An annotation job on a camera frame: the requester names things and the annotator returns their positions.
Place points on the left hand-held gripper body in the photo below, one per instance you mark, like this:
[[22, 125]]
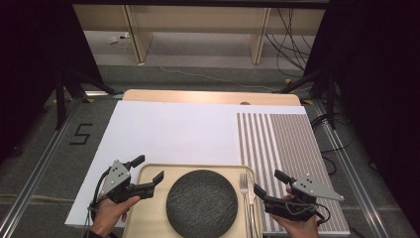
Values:
[[117, 180]]

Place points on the black metal stand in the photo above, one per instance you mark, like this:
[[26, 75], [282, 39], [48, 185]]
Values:
[[330, 99], [60, 99]]

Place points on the person's left hand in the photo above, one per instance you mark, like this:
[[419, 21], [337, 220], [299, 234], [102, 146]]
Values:
[[109, 214]]

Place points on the steel fork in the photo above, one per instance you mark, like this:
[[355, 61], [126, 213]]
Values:
[[244, 185]]

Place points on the aluminium floor rail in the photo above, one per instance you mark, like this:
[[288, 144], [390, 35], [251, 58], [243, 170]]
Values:
[[36, 172], [350, 172]]

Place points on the wooden table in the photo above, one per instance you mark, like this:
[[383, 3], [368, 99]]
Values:
[[204, 97]]

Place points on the white power adapter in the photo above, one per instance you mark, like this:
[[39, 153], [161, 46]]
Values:
[[112, 40]]

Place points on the striped placemat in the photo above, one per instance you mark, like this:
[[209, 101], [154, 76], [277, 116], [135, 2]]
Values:
[[290, 145]]

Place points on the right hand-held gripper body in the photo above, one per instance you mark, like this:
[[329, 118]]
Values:
[[310, 190]]

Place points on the black round plate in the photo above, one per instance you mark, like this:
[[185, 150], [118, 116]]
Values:
[[202, 205]]

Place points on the white board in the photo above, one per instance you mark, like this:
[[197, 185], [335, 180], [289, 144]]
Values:
[[171, 139]]

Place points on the beige desk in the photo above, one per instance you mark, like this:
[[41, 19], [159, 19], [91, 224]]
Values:
[[198, 20]]

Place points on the person's right hand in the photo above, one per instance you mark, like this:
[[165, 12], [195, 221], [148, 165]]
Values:
[[302, 229]]

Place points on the black curtain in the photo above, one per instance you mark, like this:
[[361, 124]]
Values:
[[29, 66], [379, 82]]

